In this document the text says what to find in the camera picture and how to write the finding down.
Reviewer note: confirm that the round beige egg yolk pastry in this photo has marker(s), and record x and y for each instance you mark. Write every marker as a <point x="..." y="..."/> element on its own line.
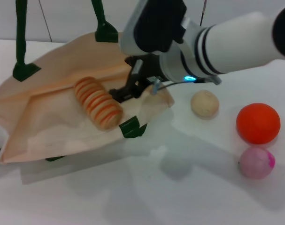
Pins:
<point x="204" y="105"/>

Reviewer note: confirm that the orange striped bread loaf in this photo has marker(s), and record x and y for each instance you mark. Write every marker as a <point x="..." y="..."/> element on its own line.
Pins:
<point x="98" y="103"/>

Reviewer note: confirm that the pink peach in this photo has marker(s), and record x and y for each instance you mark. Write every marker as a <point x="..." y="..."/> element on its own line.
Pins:
<point x="256" y="164"/>

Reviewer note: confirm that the orange fruit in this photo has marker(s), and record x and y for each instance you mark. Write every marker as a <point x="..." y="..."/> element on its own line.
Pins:
<point x="258" y="123"/>

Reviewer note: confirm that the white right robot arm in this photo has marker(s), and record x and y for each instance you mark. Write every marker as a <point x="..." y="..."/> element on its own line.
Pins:
<point x="238" y="42"/>

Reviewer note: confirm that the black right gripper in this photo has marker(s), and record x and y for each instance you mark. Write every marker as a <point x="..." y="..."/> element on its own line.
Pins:
<point x="144" y="68"/>

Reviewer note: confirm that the right wrist camera housing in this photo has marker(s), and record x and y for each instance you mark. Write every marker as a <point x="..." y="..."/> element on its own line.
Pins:
<point x="154" y="25"/>

